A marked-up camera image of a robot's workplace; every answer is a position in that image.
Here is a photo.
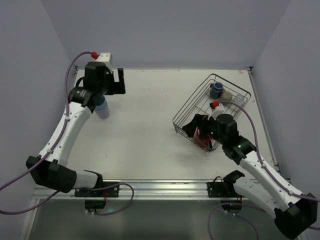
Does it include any red mug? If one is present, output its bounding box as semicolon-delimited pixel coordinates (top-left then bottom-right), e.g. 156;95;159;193
193;127;212;148

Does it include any lilac plastic cup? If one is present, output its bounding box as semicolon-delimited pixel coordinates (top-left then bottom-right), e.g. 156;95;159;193
95;105;110;119

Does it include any dark blue mug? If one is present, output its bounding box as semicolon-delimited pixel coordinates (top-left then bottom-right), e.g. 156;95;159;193
209;82;224;99

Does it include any beige small cup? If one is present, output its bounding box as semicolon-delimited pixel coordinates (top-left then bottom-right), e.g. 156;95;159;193
220;91;233;102

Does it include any clear glass cup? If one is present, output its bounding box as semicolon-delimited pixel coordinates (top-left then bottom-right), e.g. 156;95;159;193
233;94;245;106

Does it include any light blue plastic cup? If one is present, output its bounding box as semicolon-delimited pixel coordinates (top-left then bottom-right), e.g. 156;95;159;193
95;97;108;112

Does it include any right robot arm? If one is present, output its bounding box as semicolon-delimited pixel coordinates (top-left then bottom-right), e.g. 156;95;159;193
182;114;319;240

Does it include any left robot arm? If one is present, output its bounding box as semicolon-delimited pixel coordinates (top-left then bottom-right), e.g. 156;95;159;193
26;61;126;193

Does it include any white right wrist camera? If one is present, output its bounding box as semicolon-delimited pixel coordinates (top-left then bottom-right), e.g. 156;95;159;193
208;100;225;120

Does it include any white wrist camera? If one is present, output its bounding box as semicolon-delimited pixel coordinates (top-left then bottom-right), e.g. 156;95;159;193
95;52;113;72
208;100;225;120

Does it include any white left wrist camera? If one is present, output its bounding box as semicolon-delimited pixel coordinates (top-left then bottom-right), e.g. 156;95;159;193
95;52;113;72

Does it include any grey wire dish rack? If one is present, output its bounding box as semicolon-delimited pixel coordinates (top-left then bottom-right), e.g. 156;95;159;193
172;73;252;152

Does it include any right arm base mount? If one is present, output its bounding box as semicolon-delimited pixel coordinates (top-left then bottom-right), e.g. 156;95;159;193
206;170;245;214

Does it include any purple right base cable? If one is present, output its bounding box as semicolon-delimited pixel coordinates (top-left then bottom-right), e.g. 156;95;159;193
207;201;260;240

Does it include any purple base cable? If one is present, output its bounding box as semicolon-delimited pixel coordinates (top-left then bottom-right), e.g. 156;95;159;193
86;183;135;216
207;201;260;240

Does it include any aluminium mounting rail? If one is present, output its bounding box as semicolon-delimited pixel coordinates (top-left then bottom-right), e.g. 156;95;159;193
32;178;251;201

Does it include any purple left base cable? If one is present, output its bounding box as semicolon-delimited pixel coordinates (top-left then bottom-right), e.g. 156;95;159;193
86;183;135;216

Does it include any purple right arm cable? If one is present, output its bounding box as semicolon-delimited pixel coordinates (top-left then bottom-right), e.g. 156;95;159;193
217;99;320;231

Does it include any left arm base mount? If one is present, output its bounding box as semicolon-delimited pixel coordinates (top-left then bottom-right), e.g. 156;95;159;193
74;181;119;213

